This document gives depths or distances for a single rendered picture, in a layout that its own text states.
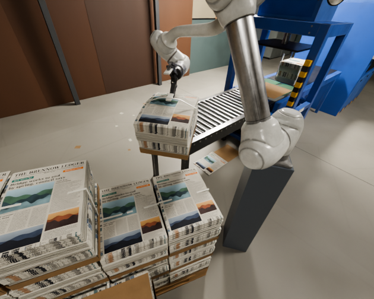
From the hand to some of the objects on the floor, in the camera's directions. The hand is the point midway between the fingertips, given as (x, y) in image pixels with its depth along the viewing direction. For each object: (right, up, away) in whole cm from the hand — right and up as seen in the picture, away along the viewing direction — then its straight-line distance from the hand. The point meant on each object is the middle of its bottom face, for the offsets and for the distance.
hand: (167, 86), depth 96 cm
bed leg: (-27, -65, +124) cm, 142 cm away
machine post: (+121, -47, +156) cm, 203 cm away
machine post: (+166, -24, +188) cm, 252 cm away
